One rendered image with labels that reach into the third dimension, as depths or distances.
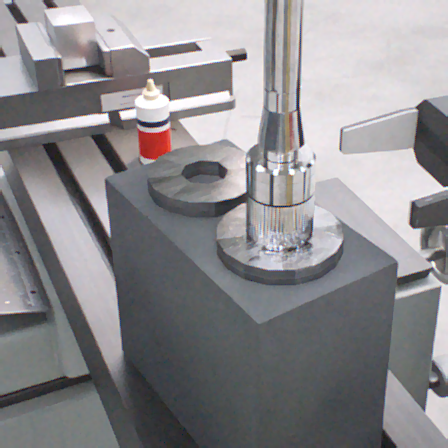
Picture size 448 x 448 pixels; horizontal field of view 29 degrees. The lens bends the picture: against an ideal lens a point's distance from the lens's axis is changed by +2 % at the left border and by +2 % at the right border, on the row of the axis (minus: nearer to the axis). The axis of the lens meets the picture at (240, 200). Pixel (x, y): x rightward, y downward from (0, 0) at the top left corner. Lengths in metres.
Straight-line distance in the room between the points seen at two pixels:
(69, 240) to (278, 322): 0.45
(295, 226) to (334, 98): 2.75
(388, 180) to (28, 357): 1.92
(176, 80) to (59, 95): 0.16
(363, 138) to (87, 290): 0.36
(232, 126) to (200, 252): 2.51
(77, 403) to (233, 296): 0.56
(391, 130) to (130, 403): 0.32
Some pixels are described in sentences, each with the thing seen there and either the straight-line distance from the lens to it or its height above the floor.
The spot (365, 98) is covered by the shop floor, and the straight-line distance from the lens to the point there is 3.34.
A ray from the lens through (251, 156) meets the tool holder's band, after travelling 0.57.
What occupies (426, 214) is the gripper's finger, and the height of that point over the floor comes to 1.14.
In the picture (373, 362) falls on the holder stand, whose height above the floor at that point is 1.01.
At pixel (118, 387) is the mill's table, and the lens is 0.78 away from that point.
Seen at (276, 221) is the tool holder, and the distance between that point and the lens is 0.57.
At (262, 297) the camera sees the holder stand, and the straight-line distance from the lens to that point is 0.57.
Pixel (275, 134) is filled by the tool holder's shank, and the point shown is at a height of 1.19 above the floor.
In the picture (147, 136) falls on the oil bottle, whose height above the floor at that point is 0.95.
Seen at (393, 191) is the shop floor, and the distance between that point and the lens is 2.77.
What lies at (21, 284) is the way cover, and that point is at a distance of 1.03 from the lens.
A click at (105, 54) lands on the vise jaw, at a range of 1.14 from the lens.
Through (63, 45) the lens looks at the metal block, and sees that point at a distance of 1.16.
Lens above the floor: 1.45
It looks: 33 degrees down
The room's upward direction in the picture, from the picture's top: 1 degrees counter-clockwise
